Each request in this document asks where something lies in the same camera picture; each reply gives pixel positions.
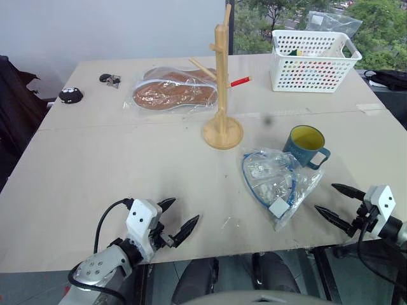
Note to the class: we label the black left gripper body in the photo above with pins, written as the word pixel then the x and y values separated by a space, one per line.
pixel 161 237

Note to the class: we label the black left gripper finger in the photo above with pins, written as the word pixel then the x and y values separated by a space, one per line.
pixel 186 230
pixel 167 204

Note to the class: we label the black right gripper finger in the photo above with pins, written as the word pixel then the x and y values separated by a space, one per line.
pixel 334 219
pixel 348 191

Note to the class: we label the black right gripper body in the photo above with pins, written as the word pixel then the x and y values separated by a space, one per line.
pixel 362 219

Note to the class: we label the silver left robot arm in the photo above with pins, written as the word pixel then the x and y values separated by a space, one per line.
pixel 101 263

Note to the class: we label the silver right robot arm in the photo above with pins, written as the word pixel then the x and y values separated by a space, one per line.
pixel 393 228

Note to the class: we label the teal mug yellow inside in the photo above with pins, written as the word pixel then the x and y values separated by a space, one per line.
pixel 295 147

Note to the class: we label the wooden mug tree stand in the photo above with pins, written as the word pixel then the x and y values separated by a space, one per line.
pixel 222 95

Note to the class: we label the black table leg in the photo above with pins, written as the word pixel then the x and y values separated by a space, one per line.
pixel 327 273
pixel 143 286

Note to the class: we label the small white box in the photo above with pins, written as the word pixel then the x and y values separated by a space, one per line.
pixel 278 208

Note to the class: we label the clear bag of small parts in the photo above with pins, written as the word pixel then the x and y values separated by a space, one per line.
pixel 280 190

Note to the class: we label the clear tape strip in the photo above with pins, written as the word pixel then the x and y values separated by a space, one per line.
pixel 370 108

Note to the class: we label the brown insole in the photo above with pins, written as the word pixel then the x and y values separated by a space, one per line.
pixel 168 95
pixel 178 76

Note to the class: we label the clear bag of insoles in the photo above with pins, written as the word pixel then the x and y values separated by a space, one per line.
pixel 171 92

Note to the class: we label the black bag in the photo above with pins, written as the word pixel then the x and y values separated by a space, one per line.
pixel 389 79

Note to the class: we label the white perforated plastic basket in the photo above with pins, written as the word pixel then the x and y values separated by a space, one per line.
pixel 305 73

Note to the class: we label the black key bunch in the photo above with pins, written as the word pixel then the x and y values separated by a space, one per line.
pixel 109 79

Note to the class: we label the red pen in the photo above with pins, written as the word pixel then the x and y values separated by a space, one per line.
pixel 240 81

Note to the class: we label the black round plush with eyes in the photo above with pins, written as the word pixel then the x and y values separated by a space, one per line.
pixel 71 95

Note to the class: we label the green and yellow item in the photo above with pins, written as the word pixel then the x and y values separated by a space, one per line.
pixel 295 52

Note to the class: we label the clear empty plastic bag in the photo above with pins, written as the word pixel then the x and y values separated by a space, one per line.
pixel 334 22

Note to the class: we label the dark cloth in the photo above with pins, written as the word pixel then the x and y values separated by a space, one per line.
pixel 16 111

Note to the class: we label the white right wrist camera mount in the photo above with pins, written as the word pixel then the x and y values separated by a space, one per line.
pixel 383 203

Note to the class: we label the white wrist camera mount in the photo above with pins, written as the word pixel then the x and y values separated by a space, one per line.
pixel 383 203
pixel 141 219

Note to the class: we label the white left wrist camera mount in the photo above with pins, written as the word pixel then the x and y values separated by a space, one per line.
pixel 141 219

